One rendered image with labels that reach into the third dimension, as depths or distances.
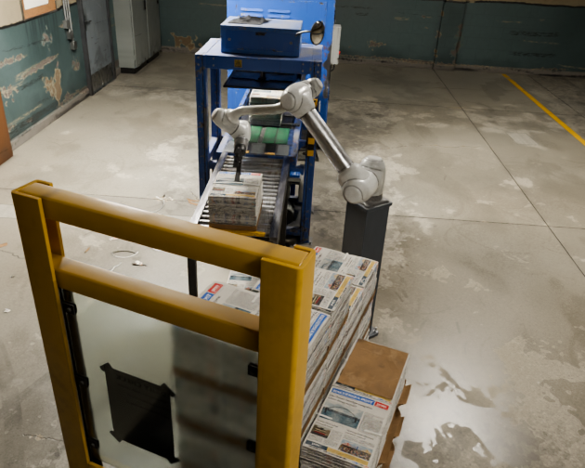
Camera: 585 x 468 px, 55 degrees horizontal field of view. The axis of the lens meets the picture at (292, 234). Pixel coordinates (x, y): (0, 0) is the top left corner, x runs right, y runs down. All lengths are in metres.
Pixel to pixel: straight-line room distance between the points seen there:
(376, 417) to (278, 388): 1.30
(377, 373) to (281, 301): 1.65
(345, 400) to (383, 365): 0.31
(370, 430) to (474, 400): 1.27
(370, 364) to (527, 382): 1.40
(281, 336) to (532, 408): 2.70
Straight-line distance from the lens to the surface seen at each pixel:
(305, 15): 6.62
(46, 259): 1.51
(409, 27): 11.95
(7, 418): 3.58
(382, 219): 3.45
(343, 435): 2.47
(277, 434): 1.41
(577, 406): 3.90
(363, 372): 2.75
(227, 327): 1.29
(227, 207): 3.31
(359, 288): 2.90
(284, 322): 1.18
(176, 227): 1.24
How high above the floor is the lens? 2.44
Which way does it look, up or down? 29 degrees down
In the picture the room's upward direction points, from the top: 3 degrees clockwise
